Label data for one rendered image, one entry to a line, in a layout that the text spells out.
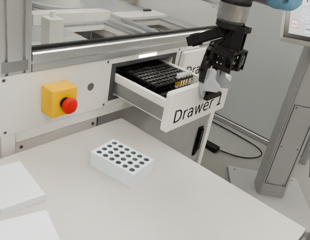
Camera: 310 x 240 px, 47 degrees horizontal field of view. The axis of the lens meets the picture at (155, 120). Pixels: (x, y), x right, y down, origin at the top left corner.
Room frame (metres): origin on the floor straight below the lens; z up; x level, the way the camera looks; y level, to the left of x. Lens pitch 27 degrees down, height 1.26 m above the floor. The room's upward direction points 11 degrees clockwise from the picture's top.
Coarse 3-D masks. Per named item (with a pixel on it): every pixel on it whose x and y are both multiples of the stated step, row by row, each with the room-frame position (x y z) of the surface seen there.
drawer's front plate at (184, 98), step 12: (192, 84) 0.90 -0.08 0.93; (168, 96) 0.81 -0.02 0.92; (180, 96) 0.83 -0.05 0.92; (192, 96) 0.88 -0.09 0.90; (168, 108) 0.81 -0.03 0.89; (180, 108) 0.84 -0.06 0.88; (204, 108) 0.94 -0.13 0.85; (216, 108) 1.00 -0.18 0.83; (168, 120) 0.81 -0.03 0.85; (180, 120) 0.85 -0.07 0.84; (192, 120) 0.90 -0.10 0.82
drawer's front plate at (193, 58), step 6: (204, 48) 1.28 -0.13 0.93; (186, 54) 1.18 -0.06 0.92; (192, 54) 1.21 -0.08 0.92; (198, 54) 1.24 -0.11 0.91; (180, 60) 1.18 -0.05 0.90; (186, 60) 1.19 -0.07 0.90; (192, 60) 1.22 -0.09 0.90; (198, 60) 1.25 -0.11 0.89; (180, 66) 1.18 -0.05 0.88; (186, 66) 1.19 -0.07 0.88; (192, 66) 1.22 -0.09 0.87
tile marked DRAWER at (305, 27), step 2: (304, 24) 1.65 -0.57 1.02; (306, 24) 1.65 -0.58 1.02; (304, 26) 1.65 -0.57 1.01; (306, 26) 1.65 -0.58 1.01; (308, 26) 1.65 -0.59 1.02; (304, 28) 1.64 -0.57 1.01; (306, 28) 1.64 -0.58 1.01; (308, 28) 1.64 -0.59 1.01; (304, 30) 1.63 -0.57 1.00; (306, 30) 1.63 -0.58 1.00; (308, 30) 1.64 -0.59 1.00; (304, 32) 1.63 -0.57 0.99; (306, 32) 1.63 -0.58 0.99; (308, 32) 1.63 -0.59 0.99; (308, 34) 1.62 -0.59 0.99
